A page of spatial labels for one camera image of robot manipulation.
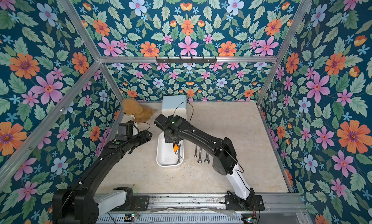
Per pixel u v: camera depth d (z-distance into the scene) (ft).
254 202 2.09
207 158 2.96
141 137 2.46
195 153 2.99
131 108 3.08
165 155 2.98
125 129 2.09
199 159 2.91
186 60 3.06
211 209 2.37
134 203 2.38
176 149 2.62
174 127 1.88
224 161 1.89
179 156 2.91
